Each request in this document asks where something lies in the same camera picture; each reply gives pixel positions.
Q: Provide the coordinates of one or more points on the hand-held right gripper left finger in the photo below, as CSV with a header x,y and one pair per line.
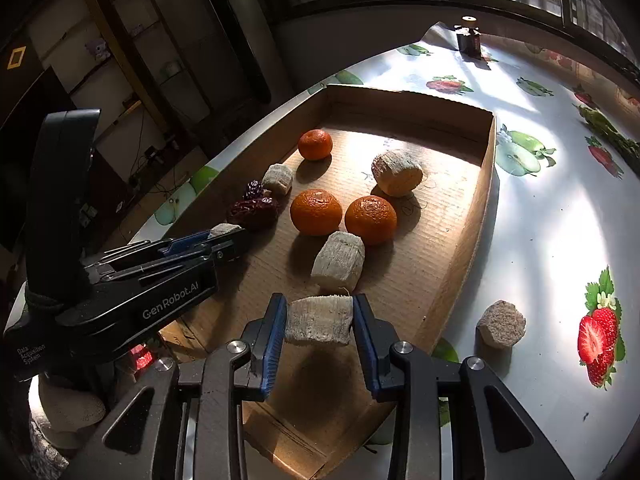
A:
x,y
275,345

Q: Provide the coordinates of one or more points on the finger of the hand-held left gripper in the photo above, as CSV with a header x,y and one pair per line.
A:
x,y
210,252
185,243

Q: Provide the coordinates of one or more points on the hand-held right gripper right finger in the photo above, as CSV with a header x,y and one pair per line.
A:
x,y
364,345

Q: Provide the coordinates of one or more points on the beige sugarcane piece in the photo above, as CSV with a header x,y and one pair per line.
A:
x,y
225,230

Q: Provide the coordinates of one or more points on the beige loofah chunk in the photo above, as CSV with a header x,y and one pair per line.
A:
x,y
318,326
397,173

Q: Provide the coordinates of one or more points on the small loofah chunk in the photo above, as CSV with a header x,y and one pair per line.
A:
x,y
277,178

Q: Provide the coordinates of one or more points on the brown cardboard box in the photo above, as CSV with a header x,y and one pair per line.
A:
x,y
430,245

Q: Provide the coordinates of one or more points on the small orange tangerine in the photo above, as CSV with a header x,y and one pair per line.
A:
x,y
315,144

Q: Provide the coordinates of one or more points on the loofah chunk on table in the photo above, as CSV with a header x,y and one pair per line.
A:
x,y
501,323

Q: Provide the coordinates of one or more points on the wooden shelf unit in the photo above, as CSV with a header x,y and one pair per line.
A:
x,y
125,50

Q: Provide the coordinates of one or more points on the green leafy vegetable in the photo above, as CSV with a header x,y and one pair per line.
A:
x,y
607,132

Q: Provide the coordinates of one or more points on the small dark glass bottle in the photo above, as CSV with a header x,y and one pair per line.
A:
x,y
469,37

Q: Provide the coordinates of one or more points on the yellow square frame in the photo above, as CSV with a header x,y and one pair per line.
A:
x,y
16,56

